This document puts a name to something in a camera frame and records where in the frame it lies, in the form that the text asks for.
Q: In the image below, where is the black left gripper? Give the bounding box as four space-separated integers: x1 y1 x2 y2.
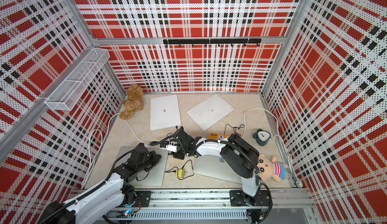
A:
137 150 162 173

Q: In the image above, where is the black charger cable yellow adapter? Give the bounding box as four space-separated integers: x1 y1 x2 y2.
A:
165 159 195 181

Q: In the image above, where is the black charger cable pink adapter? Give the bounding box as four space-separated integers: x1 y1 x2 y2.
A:
223 124 246 135

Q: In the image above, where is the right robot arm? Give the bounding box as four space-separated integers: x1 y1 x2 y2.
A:
170 127 261 197

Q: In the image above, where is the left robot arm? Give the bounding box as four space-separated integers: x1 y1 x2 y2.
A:
38 143 162 224

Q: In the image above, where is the silver laptop front left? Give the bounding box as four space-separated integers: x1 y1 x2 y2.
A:
130 148 168 188

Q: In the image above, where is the silver laptop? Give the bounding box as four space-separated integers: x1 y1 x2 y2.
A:
130 148 168 188
193 155 242 184

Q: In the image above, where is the silver laptop front right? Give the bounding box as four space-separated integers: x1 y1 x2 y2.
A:
193 155 242 184

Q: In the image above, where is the white laptop right back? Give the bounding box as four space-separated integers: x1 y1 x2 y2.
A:
186 94 234 131

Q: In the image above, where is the white laptop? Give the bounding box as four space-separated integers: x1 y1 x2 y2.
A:
150 95 181 131
186 94 234 131

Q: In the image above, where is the white laptop left back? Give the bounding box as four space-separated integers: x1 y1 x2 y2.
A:
150 95 181 131

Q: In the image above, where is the yellow power strip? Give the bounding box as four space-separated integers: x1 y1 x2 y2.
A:
208 133 229 140

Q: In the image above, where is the brown teddy bear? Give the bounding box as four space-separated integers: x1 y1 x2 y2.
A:
119 84 144 121

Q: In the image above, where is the teal alarm clock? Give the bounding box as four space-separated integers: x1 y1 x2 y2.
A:
253 129 271 146

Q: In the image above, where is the pink pig plush toy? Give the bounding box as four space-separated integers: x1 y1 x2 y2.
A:
257 154 288 183

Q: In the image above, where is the white power cable right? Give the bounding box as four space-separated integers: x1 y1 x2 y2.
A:
235 108 303 188

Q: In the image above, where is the black hook rail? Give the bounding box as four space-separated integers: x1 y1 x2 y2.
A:
163 38 262 46

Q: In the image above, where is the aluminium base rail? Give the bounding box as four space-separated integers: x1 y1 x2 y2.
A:
64 188 316 224

